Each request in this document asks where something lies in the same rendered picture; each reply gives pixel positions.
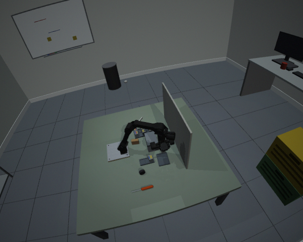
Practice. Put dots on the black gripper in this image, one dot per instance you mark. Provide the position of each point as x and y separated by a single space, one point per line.
156 145

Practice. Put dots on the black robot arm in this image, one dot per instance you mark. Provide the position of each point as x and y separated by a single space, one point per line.
159 129

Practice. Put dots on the grey flat panel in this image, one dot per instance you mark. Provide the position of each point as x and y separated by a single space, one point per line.
177 124

